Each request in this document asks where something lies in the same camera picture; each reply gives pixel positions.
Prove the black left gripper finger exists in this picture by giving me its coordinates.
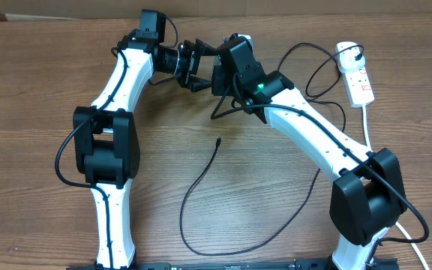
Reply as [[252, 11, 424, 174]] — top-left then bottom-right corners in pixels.
[[196, 39, 218, 56], [189, 76, 212, 92]]

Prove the black charging cable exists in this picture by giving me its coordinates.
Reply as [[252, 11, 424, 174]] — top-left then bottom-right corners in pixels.
[[179, 42, 365, 257]]

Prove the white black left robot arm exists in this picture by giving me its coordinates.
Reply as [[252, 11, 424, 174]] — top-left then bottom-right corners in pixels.
[[73, 10, 215, 269]]

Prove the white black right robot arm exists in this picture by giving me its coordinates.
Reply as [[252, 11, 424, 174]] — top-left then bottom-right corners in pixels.
[[212, 34, 408, 269]]

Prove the white charger plug adapter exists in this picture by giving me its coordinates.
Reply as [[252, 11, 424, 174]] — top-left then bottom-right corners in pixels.
[[335, 41, 365, 74]]

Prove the white power strip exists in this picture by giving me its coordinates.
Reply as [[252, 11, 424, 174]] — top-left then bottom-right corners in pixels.
[[343, 67, 375, 108]]

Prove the white power strip cord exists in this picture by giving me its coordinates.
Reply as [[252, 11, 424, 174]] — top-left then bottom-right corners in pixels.
[[361, 104, 431, 270]]

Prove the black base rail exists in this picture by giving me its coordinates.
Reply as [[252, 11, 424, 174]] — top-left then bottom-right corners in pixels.
[[66, 258, 400, 270]]

